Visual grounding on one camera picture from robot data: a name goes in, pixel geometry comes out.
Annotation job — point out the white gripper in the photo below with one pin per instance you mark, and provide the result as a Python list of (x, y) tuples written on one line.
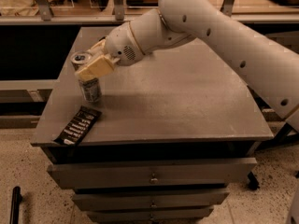
[(121, 47)]

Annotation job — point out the silver redbull can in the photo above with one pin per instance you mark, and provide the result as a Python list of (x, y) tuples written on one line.
[(90, 89)]

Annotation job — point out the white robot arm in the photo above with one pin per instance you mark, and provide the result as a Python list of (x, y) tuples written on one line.
[(270, 69)]

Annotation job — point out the black rxbar chocolate bar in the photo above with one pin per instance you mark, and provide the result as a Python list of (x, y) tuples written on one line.
[(78, 127)]

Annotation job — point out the grey middle drawer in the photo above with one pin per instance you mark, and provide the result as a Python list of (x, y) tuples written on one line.
[(149, 199)]

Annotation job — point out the grey drawer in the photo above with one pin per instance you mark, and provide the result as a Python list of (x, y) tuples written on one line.
[(151, 215), (126, 174), (149, 199)]

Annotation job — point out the grey bottom drawer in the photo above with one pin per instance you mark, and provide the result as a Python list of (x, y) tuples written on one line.
[(151, 215)]

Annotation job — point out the black pole on floor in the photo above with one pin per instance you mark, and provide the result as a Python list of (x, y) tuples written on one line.
[(15, 205)]

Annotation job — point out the grey top drawer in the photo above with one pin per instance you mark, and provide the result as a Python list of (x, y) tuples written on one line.
[(126, 174)]

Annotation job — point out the black stand leg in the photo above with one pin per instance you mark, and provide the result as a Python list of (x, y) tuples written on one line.
[(286, 136)]

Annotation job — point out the grey metal rail frame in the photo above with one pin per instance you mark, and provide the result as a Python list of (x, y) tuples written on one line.
[(89, 11)]

